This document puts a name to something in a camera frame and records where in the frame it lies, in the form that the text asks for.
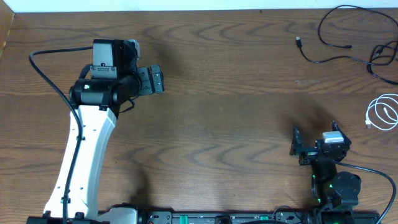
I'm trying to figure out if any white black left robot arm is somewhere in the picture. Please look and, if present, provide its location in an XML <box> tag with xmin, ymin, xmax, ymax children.
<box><xmin>27</xmin><ymin>39</ymin><xmax>165</xmax><ymax>224</ymax></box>

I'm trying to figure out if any black USB cable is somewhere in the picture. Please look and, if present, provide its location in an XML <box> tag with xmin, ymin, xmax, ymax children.
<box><xmin>295</xmin><ymin>4</ymin><xmax>398</xmax><ymax>86</ymax></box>

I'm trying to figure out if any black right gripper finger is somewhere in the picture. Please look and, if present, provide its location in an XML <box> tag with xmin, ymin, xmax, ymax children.
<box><xmin>289</xmin><ymin>126</ymin><xmax>303</xmax><ymax>156</ymax></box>
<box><xmin>331</xmin><ymin>121</ymin><xmax>343</xmax><ymax>134</ymax></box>

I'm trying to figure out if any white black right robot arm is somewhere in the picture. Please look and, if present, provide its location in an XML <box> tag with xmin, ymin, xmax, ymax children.
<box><xmin>289</xmin><ymin>122</ymin><xmax>379</xmax><ymax>224</ymax></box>

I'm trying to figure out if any white USB cable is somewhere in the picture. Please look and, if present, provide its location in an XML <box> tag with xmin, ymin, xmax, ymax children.
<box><xmin>364</xmin><ymin>93</ymin><xmax>398</xmax><ymax>131</ymax></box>

